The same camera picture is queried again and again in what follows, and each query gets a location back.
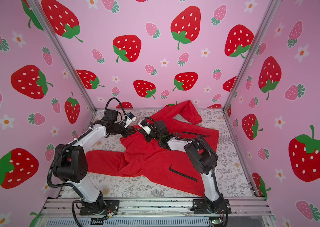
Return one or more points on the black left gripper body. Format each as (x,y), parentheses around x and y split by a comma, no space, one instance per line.
(119,129)

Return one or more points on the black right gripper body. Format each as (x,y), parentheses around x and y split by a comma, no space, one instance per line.
(147,135)

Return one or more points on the red zip-up jacket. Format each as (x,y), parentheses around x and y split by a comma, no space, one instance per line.
(169,168)

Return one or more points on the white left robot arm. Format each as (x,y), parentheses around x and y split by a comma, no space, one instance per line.
(70,167)

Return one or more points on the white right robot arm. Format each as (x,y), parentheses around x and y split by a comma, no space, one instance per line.
(202,157)

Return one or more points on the floral grey table cloth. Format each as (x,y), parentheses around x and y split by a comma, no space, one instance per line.
(231,179)

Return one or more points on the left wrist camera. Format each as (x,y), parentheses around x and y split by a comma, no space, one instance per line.
(128,118)

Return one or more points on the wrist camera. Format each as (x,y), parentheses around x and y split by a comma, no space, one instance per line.
(144,128)
(128,118)

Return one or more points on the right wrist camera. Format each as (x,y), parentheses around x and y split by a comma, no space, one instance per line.
(144,128)

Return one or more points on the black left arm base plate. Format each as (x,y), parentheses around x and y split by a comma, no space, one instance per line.
(106,207)

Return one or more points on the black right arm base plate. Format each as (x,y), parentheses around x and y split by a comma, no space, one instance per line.
(205,206)

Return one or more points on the aluminium front rail frame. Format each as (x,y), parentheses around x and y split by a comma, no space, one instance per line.
(159,212)

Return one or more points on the left aluminium corner post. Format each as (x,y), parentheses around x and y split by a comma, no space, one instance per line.
(52,36)

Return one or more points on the aluminium corner post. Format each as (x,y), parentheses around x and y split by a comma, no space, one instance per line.
(52,36)
(264,25)

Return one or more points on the right aluminium corner post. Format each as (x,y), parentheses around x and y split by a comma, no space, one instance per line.
(264,25)

